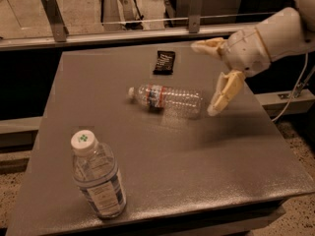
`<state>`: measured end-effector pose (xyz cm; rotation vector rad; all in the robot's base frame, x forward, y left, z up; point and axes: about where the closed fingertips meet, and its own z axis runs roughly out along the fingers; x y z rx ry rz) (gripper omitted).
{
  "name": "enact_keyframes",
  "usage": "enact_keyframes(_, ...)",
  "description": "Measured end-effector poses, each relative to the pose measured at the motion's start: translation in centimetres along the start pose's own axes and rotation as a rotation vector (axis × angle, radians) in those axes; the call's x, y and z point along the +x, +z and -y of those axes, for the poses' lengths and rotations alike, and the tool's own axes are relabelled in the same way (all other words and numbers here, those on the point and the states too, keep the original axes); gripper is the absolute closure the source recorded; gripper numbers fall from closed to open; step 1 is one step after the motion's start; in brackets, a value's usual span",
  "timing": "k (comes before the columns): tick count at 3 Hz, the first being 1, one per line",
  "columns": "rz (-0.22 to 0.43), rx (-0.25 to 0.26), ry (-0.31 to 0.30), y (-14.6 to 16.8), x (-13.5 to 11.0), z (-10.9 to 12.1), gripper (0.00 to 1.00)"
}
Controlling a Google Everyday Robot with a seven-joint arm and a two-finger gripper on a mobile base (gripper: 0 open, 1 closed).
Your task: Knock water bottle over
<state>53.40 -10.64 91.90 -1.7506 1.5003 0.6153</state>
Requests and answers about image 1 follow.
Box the horizontal metal rail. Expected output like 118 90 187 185
0 23 255 51

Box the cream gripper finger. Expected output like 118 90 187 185
207 70 246 116
191 37 226 58

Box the right metal bracket post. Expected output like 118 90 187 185
188 0 203 33

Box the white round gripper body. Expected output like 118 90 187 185
220 28 271 78

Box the black snack bar wrapper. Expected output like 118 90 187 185
153 50 175 75

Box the clear red-label water bottle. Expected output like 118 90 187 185
128 85 202 119

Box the thin horizontal wire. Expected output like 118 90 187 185
101 11 277 26

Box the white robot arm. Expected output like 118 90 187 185
192 0 315 116

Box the left metal bracket post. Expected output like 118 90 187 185
40 0 69 42

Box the white cable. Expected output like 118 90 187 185
270 52 315 123

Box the metal bracket post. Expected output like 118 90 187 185
188 0 203 33
40 0 69 42

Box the clear blue-label water bottle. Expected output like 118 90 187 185
71 130 126 219

